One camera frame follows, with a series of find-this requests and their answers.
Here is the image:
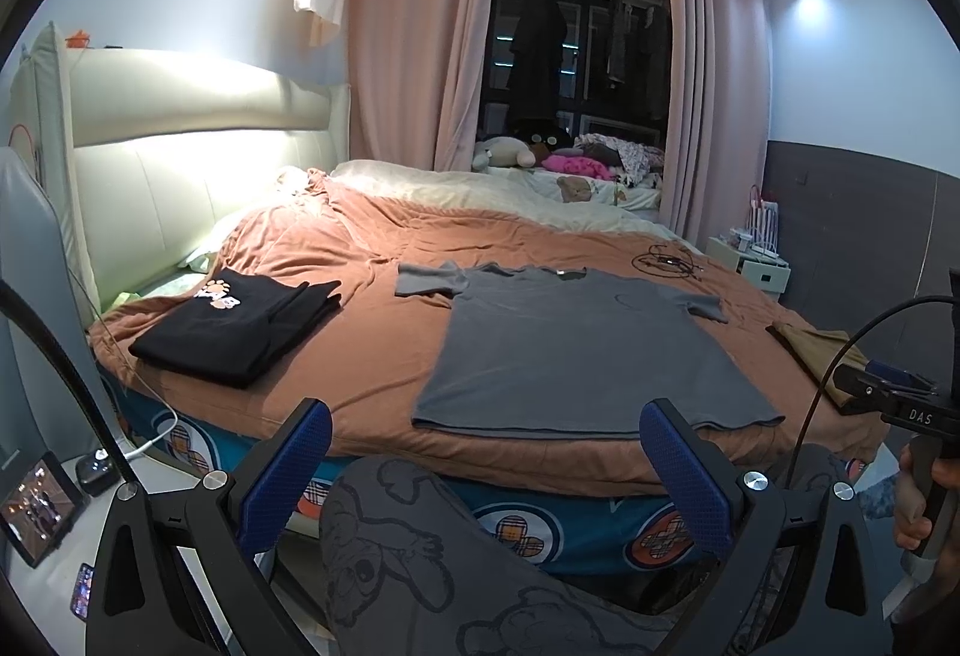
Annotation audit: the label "grey t-shirt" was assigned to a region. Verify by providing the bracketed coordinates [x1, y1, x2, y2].
[395, 263, 784, 440]

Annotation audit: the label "right hand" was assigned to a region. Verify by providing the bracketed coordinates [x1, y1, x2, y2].
[893, 445, 932, 552]

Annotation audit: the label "folded olive garment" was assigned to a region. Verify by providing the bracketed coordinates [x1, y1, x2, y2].
[766, 323, 861, 415]

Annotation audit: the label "folded black t-shirt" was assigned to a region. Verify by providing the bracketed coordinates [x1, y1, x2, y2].
[130, 269, 342, 390]

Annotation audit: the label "grey patterned trouser leg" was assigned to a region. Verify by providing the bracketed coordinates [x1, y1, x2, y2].
[319, 458, 693, 654]

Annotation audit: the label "black round device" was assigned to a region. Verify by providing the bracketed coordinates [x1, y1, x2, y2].
[75, 448, 121, 497]

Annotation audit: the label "white bedside cabinet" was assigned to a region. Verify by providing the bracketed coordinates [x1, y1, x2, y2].
[706, 236, 791, 302]

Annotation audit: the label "smartphone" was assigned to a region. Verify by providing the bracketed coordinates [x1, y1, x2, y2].
[70, 564, 94, 622]

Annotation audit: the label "small tablet screen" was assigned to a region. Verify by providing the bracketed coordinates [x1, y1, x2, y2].
[2, 453, 85, 568]

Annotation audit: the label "red white striped bag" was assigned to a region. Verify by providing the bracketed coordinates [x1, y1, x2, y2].
[747, 185, 779, 256]

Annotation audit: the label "cream bed sheet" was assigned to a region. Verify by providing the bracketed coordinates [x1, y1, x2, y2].
[331, 160, 700, 253]

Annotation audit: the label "brown teddy bear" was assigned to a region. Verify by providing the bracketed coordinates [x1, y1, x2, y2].
[556, 175, 594, 204]

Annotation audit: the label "floral patterned cloth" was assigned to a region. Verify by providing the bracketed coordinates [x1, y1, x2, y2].
[574, 133, 665, 188]

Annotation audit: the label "pink garment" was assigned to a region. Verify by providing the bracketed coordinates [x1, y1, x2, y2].
[542, 154, 613, 181]

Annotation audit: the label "cream padded headboard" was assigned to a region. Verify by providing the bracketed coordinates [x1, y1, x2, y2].
[8, 25, 352, 323]

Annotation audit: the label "beige plush toy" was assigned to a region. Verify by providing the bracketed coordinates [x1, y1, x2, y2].
[470, 136, 537, 172]

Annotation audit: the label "pink curtain right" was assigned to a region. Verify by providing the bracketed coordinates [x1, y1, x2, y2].
[661, 0, 771, 248]

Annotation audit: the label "pink curtain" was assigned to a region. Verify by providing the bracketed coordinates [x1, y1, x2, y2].
[348, 0, 491, 172]
[661, 0, 771, 248]

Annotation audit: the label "pink curtain left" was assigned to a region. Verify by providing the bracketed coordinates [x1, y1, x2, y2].
[348, 0, 491, 172]

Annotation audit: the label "white charging cable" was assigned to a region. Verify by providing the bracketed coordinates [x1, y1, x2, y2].
[110, 354, 181, 465]

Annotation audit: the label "black coiled cable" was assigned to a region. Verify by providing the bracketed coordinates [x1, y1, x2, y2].
[628, 241, 706, 281]

